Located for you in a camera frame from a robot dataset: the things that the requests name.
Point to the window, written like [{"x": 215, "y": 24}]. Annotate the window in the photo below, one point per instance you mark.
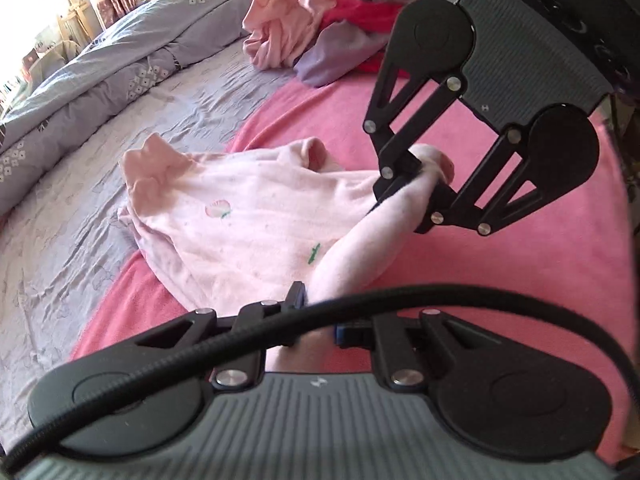
[{"x": 30, "y": 10}]

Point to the coral pink towel blanket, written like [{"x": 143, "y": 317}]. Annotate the coral pink towel blanket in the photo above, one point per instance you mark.
[{"x": 500, "y": 270}]

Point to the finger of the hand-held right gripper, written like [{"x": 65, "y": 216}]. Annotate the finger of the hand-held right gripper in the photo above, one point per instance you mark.
[
  {"x": 440, "y": 200},
  {"x": 395, "y": 180}
]

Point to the plain pink garment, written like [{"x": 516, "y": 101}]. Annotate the plain pink garment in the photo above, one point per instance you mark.
[{"x": 280, "y": 25}]

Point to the grey floral duvet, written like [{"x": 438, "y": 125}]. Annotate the grey floral duvet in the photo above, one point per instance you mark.
[{"x": 100, "y": 60}]

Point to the lavender bedsheet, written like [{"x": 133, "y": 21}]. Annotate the lavender bedsheet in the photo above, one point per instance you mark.
[{"x": 75, "y": 260}]

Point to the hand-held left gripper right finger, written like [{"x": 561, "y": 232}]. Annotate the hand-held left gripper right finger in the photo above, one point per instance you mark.
[{"x": 345, "y": 335}]

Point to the wooden easel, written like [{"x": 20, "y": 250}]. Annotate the wooden easel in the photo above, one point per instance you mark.
[{"x": 75, "y": 22}]

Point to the strawberry print pink pants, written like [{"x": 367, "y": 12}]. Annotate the strawberry print pink pants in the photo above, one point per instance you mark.
[{"x": 250, "y": 230}]

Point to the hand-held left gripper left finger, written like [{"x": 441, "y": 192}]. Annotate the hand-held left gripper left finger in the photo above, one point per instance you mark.
[{"x": 298, "y": 296}]

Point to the mauve garment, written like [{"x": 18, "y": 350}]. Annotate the mauve garment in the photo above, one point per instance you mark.
[{"x": 340, "y": 50}]

